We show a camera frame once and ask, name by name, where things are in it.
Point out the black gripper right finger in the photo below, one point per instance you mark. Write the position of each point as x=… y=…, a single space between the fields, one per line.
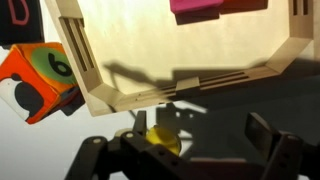
x=286 y=156

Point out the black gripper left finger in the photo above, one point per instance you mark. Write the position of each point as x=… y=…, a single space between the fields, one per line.
x=100 y=156

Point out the yellow lemon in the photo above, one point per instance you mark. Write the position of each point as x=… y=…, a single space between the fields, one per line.
x=163 y=137

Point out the orange fabric cube number 6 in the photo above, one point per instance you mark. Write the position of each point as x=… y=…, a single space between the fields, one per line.
x=30 y=86

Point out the pink cube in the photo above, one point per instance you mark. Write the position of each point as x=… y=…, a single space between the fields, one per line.
x=193 y=5

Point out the octagonal wooden box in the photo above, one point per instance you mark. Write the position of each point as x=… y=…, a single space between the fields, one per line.
x=186 y=46

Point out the black fabric cube letter D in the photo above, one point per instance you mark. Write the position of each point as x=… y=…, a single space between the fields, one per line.
x=20 y=30

